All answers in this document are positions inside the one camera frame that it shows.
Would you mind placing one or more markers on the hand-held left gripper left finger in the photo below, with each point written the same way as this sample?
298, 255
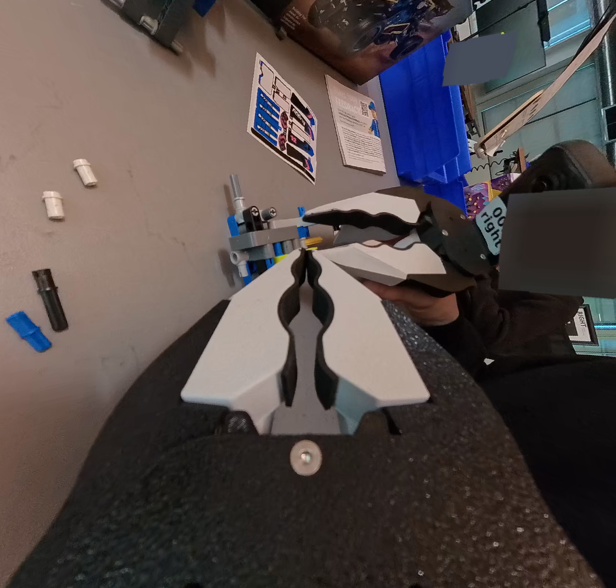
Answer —
231, 357

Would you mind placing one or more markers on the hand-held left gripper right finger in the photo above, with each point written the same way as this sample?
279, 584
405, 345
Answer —
375, 357

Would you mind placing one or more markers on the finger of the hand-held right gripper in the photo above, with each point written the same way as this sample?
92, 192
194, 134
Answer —
385, 263
365, 207

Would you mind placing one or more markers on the blue grey lego axle assembly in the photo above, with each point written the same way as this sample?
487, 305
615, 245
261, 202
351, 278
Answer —
260, 240

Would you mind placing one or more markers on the lego sticker sheet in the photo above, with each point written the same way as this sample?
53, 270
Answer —
281, 116

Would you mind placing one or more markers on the black lego pin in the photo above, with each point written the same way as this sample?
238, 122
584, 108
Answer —
50, 301

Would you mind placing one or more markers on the lego set cardboard box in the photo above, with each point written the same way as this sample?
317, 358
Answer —
337, 15

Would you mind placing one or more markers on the short blue lego pin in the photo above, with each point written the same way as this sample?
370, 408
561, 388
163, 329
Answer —
29, 331

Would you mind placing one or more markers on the white lego pin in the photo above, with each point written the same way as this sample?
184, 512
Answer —
85, 172
53, 205

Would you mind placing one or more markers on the dark grey lego chassis assembly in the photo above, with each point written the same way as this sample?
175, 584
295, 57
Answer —
159, 5

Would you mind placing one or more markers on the person's right hand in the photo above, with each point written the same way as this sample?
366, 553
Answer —
423, 308

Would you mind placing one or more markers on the purple printed box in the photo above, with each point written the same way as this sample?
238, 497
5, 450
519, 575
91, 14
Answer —
481, 187

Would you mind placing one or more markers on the white printed leaflet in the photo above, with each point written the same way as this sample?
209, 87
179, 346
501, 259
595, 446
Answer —
358, 130

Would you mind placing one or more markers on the blue plastic storage bin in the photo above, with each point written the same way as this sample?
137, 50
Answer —
423, 116

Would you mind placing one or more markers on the wooden board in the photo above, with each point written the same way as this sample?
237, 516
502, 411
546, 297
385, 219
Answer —
517, 118

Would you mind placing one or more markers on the black framed sign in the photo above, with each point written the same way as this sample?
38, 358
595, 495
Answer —
583, 325

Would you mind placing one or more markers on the person's torso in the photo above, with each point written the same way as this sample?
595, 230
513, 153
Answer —
568, 453

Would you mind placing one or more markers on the dark computer monitor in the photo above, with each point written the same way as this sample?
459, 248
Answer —
510, 5

